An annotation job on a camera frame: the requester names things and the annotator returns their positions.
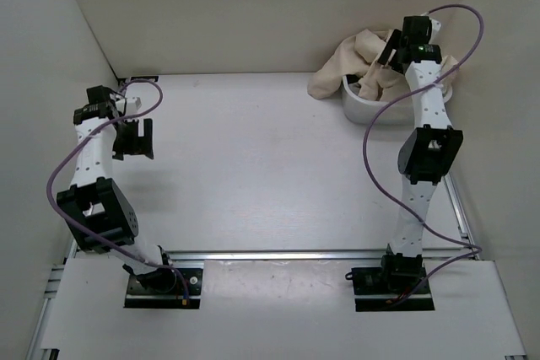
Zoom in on beige trousers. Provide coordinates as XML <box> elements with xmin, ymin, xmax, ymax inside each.
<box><xmin>306</xmin><ymin>29</ymin><xmax>461</xmax><ymax>104</ymax></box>

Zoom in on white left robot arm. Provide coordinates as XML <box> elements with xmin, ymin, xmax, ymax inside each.
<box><xmin>56</xmin><ymin>85</ymin><xmax>179</xmax><ymax>293</ymax></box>

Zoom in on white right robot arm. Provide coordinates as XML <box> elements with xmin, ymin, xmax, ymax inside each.
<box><xmin>379</xmin><ymin>15</ymin><xmax>463</xmax><ymax>293</ymax></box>

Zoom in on black trousers in basket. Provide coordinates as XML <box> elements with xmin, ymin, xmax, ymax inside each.
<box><xmin>346</xmin><ymin>75</ymin><xmax>362</xmax><ymax>95</ymax></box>

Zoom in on black label sticker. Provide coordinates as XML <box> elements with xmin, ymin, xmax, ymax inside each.
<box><xmin>124</xmin><ymin>75</ymin><xmax>159</xmax><ymax>83</ymax></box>

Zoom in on white plastic basket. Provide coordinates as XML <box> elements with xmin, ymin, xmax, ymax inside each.
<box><xmin>340</xmin><ymin>41</ymin><xmax>455</xmax><ymax>126</ymax></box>

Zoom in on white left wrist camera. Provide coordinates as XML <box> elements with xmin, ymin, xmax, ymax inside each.
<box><xmin>115</xmin><ymin>97</ymin><xmax>142</xmax><ymax>116</ymax></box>

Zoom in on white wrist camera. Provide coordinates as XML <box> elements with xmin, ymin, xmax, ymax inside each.
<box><xmin>423</xmin><ymin>13</ymin><xmax>442</xmax><ymax>37</ymax></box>
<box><xmin>115</xmin><ymin>97</ymin><xmax>142</xmax><ymax>116</ymax></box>

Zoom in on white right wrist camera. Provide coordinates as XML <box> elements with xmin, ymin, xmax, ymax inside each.
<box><xmin>423</xmin><ymin>13</ymin><xmax>442</xmax><ymax>37</ymax></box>

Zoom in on aluminium front rail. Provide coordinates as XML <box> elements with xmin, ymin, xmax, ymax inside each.
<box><xmin>168</xmin><ymin>250</ymin><xmax>385</xmax><ymax>261</ymax></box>

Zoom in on aluminium rail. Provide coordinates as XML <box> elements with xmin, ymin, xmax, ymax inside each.
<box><xmin>168</xmin><ymin>250</ymin><xmax>385</xmax><ymax>261</ymax></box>
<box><xmin>442</xmin><ymin>175</ymin><xmax>481</xmax><ymax>261</ymax></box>
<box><xmin>24</xmin><ymin>240</ymin><xmax>78</xmax><ymax>360</ymax></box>

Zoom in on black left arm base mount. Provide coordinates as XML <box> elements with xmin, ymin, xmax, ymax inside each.
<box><xmin>124</xmin><ymin>265</ymin><xmax>203</xmax><ymax>309</ymax></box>

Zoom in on aluminium right side rail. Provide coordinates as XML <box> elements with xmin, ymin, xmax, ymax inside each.
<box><xmin>442</xmin><ymin>175</ymin><xmax>481</xmax><ymax>261</ymax></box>

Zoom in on aluminium left side rail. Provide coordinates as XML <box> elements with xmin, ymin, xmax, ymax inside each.
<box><xmin>24</xmin><ymin>240</ymin><xmax>78</xmax><ymax>360</ymax></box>

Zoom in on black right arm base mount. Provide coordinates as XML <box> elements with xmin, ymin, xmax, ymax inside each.
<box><xmin>345</xmin><ymin>253</ymin><xmax>435</xmax><ymax>312</ymax></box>

